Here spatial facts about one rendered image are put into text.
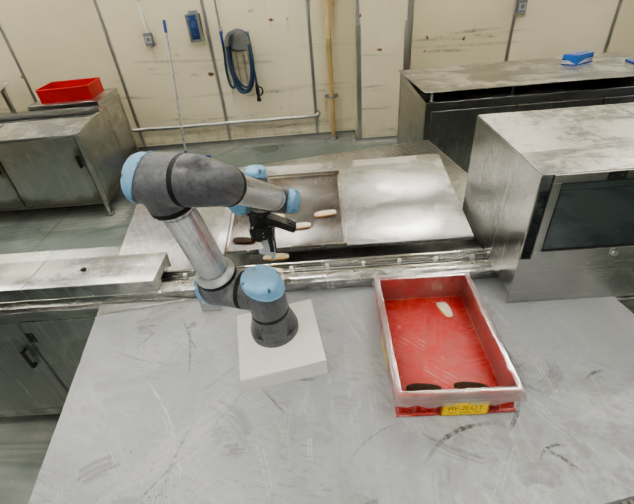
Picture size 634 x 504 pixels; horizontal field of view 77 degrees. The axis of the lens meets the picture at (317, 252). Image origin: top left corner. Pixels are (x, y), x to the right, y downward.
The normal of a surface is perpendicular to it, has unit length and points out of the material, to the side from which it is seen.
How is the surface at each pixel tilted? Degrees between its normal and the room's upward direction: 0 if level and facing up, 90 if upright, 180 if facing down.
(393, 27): 90
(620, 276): 89
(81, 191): 90
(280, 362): 4
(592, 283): 90
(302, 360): 4
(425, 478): 0
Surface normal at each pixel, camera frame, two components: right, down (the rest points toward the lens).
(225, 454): -0.07, -0.80
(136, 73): 0.04, 0.64
